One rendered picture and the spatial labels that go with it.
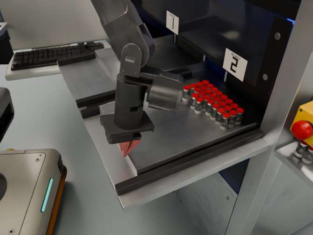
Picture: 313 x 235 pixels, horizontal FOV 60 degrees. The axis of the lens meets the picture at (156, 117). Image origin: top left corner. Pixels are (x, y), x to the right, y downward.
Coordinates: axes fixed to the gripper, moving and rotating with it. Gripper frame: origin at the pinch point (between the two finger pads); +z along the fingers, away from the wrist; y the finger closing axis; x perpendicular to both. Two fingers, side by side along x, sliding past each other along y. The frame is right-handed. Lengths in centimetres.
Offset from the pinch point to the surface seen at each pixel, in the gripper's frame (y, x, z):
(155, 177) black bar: 4.7, -7.9, 1.2
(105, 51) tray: 11, 54, 0
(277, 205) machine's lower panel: 57, -10, 31
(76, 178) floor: 1, 75, 93
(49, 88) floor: -2, 186, 94
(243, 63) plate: 32.4, 6.0, -17.9
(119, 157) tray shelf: 0.0, 2.1, 3.5
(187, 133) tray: 18.5, 2.9, 0.3
